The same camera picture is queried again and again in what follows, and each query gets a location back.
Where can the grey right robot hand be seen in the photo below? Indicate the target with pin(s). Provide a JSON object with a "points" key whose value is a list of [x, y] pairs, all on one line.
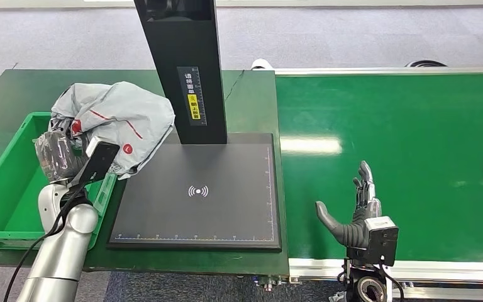
{"points": [[356, 233]]}

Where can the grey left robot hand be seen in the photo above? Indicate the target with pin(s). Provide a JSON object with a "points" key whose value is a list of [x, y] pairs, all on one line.
{"points": [[58, 156]]}

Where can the grey plastic mailer package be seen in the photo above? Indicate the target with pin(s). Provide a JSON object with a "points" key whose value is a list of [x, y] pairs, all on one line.
{"points": [[129, 108]]}

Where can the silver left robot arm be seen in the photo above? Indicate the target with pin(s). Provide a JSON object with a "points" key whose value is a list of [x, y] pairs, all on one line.
{"points": [[62, 250]]}

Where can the green conveyor belt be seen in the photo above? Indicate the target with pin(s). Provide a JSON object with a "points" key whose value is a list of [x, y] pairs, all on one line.
{"points": [[391, 125]]}

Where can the green plastic crate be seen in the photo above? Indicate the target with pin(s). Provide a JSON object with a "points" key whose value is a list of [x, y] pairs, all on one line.
{"points": [[4, 208]]}

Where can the yellow warning label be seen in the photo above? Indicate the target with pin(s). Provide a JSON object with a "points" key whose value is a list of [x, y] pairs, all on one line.
{"points": [[194, 106]]}

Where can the black scanner platform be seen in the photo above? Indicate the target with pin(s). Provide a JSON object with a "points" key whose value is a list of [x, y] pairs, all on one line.
{"points": [[200, 208]]}

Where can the black scanner column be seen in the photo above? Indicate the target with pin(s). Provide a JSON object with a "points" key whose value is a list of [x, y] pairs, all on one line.
{"points": [[183, 50]]}

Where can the dark green table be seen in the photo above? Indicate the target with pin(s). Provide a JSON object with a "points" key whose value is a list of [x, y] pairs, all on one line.
{"points": [[245, 104]]}

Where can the white round object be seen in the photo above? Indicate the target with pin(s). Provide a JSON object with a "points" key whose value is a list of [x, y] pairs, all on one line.
{"points": [[262, 63]]}

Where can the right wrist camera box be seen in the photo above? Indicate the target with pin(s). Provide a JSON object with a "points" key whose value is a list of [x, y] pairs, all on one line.
{"points": [[381, 237]]}

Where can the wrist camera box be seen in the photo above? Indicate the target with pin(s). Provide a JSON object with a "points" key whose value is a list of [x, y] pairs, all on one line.
{"points": [[381, 237], [100, 160]]}

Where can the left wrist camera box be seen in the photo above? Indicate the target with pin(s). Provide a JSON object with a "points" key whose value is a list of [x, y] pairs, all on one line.
{"points": [[100, 160]]}

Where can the aluminium conveyor frame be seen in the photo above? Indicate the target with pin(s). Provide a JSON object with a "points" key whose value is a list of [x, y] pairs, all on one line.
{"points": [[433, 271]]}

